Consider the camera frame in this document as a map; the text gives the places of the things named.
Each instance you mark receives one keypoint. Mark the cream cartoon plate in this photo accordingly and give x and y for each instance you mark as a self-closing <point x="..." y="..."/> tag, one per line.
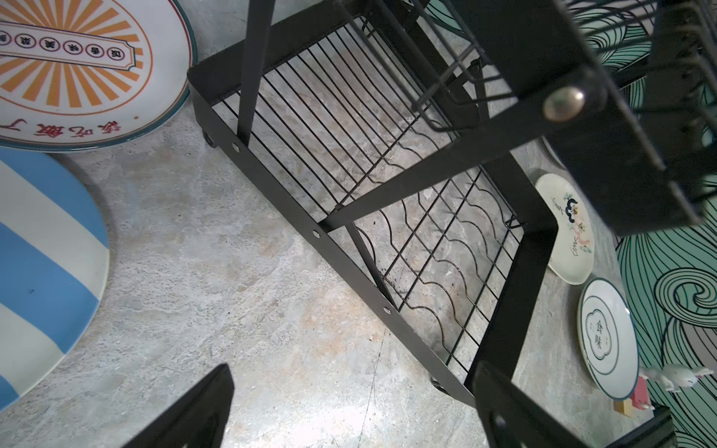
<point x="573" y="254"/>

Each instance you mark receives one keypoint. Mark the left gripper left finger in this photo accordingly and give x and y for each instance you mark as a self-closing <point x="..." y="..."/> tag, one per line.
<point x="197" y="419"/>

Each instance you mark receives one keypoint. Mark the blue striped plate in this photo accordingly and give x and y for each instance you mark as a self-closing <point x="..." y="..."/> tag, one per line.
<point x="54" y="267"/>

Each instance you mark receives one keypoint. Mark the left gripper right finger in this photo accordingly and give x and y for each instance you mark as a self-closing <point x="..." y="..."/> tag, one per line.
<point x="510" y="418"/>

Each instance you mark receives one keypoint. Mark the black rimmed white plate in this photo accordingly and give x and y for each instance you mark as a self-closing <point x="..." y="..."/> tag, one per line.
<point x="608" y="339"/>

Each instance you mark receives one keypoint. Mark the black wire dish rack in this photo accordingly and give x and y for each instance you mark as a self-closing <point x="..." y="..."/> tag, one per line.
<point x="631" y="139"/>

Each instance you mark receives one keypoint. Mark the white rabbit pink stand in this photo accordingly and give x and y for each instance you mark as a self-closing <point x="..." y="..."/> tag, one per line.
<point x="673" y="378"/>

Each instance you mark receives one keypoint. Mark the orange sunburst plate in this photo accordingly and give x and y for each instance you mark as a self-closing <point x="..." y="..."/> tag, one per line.
<point x="79" y="75"/>

